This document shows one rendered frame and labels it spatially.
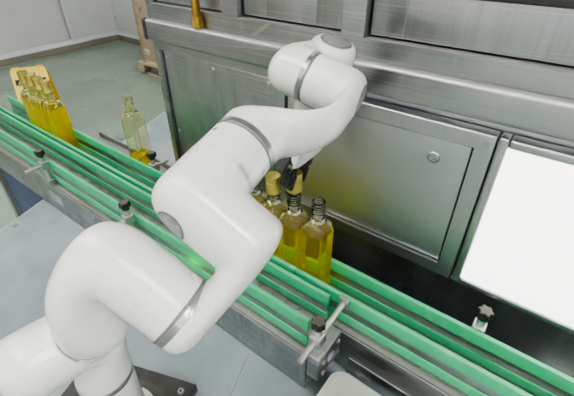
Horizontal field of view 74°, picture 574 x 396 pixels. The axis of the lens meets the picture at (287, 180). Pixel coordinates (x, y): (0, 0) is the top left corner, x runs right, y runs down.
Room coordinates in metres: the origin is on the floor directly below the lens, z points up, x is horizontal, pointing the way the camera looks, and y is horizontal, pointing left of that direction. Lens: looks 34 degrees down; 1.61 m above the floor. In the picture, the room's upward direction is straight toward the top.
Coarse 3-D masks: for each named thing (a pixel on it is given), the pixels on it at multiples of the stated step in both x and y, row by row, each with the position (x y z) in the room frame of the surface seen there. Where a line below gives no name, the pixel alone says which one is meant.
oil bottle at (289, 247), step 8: (280, 216) 0.65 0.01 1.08; (288, 216) 0.64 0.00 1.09; (296, 216) 0.64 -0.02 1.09; (304, 216) 0.64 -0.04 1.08; (288, 224) 0.63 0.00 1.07; (296, 224) 0.62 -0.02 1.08; (288, 232) 0.63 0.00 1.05; (296, 232) 0.62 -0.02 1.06; (280, 240) 0.64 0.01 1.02; (288, 240) 0.63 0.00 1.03; (296, 240) 0.62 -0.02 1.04; (280, 248) 0.64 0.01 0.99; (288, 248) 0.63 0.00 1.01; (296, 248) 0.62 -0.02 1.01; (280, 256) 0.64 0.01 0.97; (288, 256) 0.63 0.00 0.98; (296, 256) 0.62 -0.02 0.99; (296, 264) 0.62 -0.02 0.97
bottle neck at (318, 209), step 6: (318, 198) 0.63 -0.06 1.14; (312, 204) 0.62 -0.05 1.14; (318, 204) 0.61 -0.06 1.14; (324, 204) 0.61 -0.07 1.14; (312, 210) 0.62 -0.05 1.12; (318, 210) 0.61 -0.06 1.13; (324, 210) 0.61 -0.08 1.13; (312, 216) 0.62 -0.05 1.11; (318, 216) 0.61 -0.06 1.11; (324, 216) 0.61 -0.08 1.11; (318, 222) 0.61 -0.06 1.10
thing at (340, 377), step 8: (336, 376) 0.43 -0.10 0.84; (344, 376) 0.43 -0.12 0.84; (352, 376) 0.42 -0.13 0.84; (328, 384) 0.41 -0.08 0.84; (336, 384) 0.42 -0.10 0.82; (344, 384) 0.42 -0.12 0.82; (352, 384) 0.41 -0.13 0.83; (360, 384) 0.41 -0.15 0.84; (320, 392) 0.39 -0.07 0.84; (328, 392) 0.40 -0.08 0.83; (336, 392) 0.42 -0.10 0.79; (344, 392) 0.42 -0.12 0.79; (352, 392) 0.41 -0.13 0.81; (360, 392) 0.40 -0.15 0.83; (368, 392) 0.39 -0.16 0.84; (376, 392) 0.39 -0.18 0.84
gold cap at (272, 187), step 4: (268, 172) 0.70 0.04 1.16; (272, 172) 0.70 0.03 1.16; (276, 172) 0.70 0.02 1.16; (268, 176) 0.68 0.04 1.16; (272, 176) 0.68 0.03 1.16; (276, 176) 0.68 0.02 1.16; (280, 176) 0.69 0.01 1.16; (268, 180) 0.68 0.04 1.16; (272, 180) 0.67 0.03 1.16; (276, 180) 0.67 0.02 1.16; (268, 184) 0.68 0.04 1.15; (272, 184) 0.67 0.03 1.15; (276, 184) 0.67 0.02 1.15; (280, 184) 0.69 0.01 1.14; (268, 188) 0.68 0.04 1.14; (272, 188) 0.67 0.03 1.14; (276, 188) 0.67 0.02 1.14; (280, 188) 0.68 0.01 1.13; (268, 192) 0.68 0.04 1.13; (272, 192) 0.67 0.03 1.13; (276, 192) 0.67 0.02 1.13; (280, 192) 0.68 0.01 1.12
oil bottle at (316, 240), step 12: (312, 228) 0.60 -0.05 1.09; (324, 228) 0.60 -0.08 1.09; (300, 240) 0.62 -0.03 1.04; (312, 240) 0.60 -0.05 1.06; (324, 240) 0.59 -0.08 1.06; (300, 252) 0.61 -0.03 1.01; (312, 252) 0.59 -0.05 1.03; (324, 252) 0.59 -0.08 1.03; (300, 264) 0.61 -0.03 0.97; (312, 264) 0.59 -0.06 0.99; (324, 264) 0.60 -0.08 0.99; (324, 276) 0.60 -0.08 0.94
